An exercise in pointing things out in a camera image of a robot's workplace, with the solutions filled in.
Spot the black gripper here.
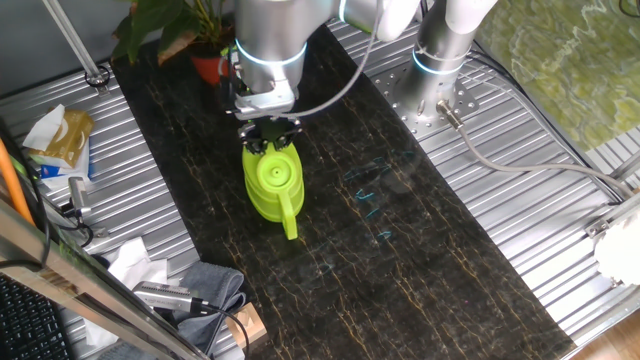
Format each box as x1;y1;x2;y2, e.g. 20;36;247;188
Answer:
236;117;304;156

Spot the lime green watering can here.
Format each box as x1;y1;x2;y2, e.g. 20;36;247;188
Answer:
241;142;306;242

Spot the plant in red pot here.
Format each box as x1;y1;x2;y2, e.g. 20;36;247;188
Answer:
110;0;239;86

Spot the grey towel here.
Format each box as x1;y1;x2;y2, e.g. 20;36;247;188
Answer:
97;260;247;360

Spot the black marble pattern mat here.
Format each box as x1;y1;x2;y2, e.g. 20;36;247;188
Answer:
109;0;577;360

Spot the white paper towel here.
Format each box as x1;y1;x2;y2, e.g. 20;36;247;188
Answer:
82;236;171;349

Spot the wooden block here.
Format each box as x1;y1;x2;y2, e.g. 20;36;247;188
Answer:
224;301;269;351

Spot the yellow tissue pack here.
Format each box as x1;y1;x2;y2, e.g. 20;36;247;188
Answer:
22;103;96;169

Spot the blue white tissue pack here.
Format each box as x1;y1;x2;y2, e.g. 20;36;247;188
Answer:
29;142;94;191

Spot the orange pole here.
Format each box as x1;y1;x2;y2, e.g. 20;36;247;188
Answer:
0;137;36;229

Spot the black keyboard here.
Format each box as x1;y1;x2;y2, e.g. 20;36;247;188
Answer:
0;273;71;360

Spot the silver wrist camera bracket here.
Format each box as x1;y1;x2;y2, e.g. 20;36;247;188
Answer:
226;89;297;122

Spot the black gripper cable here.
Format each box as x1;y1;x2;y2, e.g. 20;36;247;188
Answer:
218;43;247;114

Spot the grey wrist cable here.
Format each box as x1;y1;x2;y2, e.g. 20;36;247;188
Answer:
277;0;385;121

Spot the perforated silver base plate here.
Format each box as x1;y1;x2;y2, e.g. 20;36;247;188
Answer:
372;59;481;144

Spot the black camera cable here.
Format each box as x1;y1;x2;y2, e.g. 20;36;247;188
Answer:
192;298;251;360

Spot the silver ribbed camera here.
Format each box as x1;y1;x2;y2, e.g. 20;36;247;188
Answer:
132;280;211;317

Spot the aluminium camera mount bar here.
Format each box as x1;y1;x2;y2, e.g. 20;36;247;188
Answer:
42;197;110;240

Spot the small grey camera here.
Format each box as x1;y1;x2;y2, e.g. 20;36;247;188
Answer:
67;175;93;219

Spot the black cable loop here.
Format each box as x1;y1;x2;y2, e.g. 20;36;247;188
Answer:
58;204;96;249

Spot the aluminium frame pole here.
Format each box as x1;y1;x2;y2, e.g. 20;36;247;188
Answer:
41;0;112;97

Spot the reflective aluminium frame beam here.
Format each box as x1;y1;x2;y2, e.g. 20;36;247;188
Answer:
0;197;211;360

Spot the long black cable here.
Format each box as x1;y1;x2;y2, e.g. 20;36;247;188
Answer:
0;117;54;271

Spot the grey base cable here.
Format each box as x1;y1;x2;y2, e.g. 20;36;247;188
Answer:
434;98;636;199

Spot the aluminium corner bracket profile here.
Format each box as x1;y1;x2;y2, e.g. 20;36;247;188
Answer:
583;192;640;240

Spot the aluminium frame bar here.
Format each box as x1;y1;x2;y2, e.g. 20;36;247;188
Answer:
607;149;640;184

